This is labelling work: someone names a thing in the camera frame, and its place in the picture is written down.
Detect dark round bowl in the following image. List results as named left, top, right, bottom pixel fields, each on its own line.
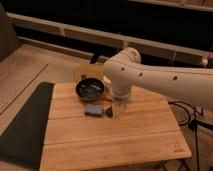
left=75, top=78, right=105, bottom=101

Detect black cables on floor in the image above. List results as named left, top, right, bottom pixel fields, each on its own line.
left=168, top=100, right=213, bottom=171

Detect white cable with plug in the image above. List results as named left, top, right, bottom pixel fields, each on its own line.
left=171, top=46, right=213, bottom=68

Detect dark floor mat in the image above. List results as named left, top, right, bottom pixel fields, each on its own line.
left=0, top=82, right=54, bottom=169

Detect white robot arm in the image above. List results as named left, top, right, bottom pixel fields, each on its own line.
left=103, top=47, right=213, bottom=111

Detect wooden wall rail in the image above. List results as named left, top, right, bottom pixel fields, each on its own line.
left=7, top=12, right=213, bottom=65

